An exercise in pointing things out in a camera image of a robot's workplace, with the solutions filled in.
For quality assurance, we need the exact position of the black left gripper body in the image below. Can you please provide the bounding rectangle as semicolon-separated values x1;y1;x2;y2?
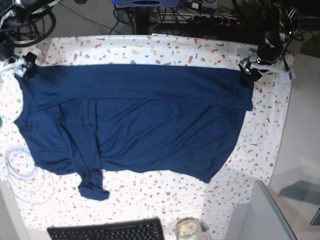
257;37;283;64

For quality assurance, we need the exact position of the dark blue t-shirt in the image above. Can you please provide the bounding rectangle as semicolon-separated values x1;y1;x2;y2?
14;64;254;201

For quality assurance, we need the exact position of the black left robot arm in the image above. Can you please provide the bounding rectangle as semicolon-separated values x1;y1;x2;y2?
239;0;304;87

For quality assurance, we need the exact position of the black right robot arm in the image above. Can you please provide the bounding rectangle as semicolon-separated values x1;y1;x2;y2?
0;0;58;77

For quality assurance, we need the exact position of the black power strip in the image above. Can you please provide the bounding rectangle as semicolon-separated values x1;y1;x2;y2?
150;11;244;28

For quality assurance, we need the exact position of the blue box with oval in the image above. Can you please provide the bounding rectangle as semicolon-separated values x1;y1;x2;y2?
111;0;186;8

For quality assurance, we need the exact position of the terrazzo patterned table cloth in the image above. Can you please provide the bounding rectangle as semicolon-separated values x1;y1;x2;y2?
0;34;291;240

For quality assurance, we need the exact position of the clear glass jar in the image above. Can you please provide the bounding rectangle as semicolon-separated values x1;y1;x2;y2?
175;217;203;240

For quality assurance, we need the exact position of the black computer keyboard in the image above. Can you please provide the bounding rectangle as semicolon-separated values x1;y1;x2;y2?
47;218;165;240

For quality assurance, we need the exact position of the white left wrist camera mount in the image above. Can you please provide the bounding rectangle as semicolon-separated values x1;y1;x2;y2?
245;48;296;83

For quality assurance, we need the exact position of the coiled white cable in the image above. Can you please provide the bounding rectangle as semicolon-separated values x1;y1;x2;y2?
4;146;55;205

